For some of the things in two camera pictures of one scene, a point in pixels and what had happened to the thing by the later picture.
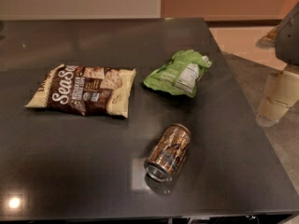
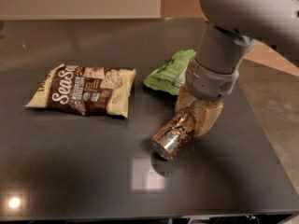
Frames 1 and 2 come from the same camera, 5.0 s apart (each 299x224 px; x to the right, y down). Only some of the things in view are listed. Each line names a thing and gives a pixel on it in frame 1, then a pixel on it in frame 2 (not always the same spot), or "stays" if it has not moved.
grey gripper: x=289 y=37 -> x=209 y=82
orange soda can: x=167 y=152 -> x=174 y=133
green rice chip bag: x=180 y=75 stays
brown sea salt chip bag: x=84 y=90 stays
